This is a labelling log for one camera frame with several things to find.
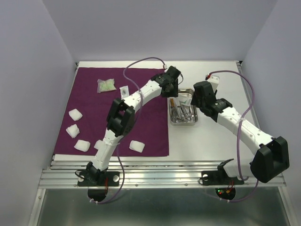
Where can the stainless steel tray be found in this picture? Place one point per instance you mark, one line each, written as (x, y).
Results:
(185, 108)

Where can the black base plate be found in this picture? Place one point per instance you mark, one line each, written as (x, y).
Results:
(225, 185)
(98, 186)

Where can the green white suture packet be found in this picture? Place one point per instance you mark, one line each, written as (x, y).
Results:
(185, 99)

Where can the white gauze pad upper left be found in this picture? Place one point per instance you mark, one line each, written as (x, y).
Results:
(75, 114)

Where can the white gauze pad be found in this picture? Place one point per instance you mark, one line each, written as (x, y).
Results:
(75, 114)
(82, 145)
(73, 130)
(136, 146)
(98, 144)

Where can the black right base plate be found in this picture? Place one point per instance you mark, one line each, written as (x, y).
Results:
(225, 185)

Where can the steel forceps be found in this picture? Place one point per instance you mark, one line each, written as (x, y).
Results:
(190, 113)
(174, 115)

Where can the white gauze pad right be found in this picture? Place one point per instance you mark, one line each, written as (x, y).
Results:
(136, 146)

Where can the green gauze bag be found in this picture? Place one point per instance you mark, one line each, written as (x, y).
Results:
(105, 86)

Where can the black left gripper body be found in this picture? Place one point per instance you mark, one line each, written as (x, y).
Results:
(172, 91)

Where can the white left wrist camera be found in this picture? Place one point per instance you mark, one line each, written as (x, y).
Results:
(165, 67)

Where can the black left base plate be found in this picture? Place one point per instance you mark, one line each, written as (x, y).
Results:
(98, 186)

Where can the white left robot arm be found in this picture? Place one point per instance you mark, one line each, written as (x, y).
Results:
(121, 119)

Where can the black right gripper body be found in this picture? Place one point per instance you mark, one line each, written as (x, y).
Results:
(195, 101)

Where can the white gauze pad far left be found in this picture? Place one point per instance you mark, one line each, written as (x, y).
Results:
(73, 130)

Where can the aluminium front rail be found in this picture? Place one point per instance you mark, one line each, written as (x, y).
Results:
(133, 174)

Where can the curved forceps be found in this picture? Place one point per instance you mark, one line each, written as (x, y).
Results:
(182, 114)

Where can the white gauze pad middle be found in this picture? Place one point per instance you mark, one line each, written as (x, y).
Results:
(98, 144)

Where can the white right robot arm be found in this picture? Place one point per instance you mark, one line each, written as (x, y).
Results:
(271, 156)

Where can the aluminium right side rail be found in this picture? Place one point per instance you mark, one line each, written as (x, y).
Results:
(246, 156)

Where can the aluminium rail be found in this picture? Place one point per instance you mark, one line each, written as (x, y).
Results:
(133, 174)
(246, 156)

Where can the purple cloth mat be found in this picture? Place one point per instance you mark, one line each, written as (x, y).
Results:
(150, 129)

